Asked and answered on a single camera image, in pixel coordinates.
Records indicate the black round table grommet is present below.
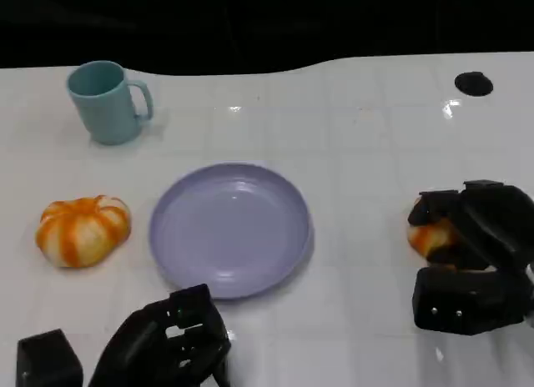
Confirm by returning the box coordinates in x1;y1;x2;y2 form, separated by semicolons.
454;71;494;98

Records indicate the pale green mug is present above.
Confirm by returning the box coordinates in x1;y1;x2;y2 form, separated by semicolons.
65;60;154;146

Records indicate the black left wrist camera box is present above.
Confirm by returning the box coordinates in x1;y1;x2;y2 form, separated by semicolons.
16;329;83;387

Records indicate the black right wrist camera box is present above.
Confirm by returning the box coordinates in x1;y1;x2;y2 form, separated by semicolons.
412;265;528;336

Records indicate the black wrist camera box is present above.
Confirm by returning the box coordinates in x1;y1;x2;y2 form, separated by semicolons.
16;329;83;387
412;265;528;336

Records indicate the orange and white bread roll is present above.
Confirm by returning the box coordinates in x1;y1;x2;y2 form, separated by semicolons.
406;197;461;263
34;194;133;269

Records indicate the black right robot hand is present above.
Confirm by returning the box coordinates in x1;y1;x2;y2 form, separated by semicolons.
407;178;534;279

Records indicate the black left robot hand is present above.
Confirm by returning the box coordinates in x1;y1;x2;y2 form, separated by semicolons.
87;283;233;387

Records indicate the lilac plate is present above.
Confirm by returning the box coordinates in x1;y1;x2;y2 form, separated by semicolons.
149;162;315;300

